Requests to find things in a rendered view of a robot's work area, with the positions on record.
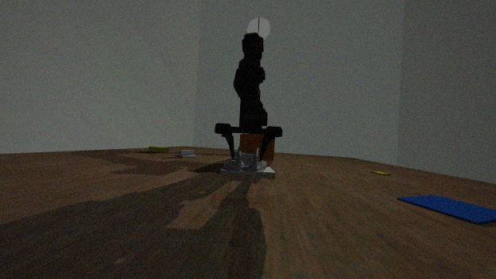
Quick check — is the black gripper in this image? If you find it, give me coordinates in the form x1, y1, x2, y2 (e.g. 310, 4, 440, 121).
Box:
215, 104, 282, 160

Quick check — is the blue flat plate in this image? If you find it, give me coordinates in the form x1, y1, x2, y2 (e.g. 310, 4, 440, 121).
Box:
397, 195, 496, 225

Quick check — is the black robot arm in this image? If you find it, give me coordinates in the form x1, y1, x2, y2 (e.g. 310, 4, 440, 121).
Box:
234, 33, 267, 131

